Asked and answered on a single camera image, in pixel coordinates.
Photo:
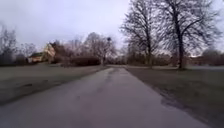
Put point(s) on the dull green grass field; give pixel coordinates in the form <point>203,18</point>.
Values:
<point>30,78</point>

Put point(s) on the slender bare tree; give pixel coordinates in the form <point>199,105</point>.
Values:
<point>146,36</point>

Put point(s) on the lamp post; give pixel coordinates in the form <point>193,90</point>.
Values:
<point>108,46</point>

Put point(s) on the grey asphalt path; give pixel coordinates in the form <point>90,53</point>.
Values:
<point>106,100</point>

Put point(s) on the dark grass verge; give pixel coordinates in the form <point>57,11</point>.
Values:
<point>190,86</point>

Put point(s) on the pale house with pitched roof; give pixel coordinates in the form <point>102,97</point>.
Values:
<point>46,53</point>

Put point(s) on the large bare tree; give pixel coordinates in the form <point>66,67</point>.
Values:
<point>180,46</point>

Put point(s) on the row of bare trees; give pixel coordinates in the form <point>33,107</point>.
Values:
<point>90,46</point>

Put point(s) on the dark hedge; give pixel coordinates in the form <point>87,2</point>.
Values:
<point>85,61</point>

